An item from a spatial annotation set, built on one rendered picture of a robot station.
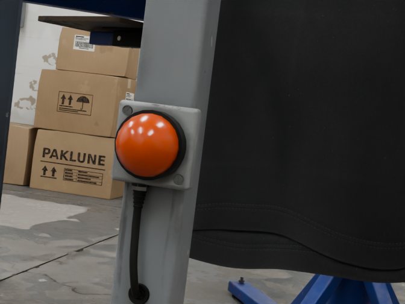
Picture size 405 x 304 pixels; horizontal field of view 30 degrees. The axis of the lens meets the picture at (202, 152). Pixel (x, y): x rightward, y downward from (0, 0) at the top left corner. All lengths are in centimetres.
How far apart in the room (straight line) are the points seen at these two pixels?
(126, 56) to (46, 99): 65
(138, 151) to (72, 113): 488
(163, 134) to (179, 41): 7
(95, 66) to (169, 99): 484
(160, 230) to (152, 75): 10
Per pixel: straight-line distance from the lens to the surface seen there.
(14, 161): 550
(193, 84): 47
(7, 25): 115
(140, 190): 46
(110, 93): 520
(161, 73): 47
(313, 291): 199
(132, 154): 43
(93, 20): 262
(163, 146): 43
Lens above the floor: 67
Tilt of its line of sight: 3 degrees down
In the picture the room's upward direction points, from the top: 7 degrees clockwise
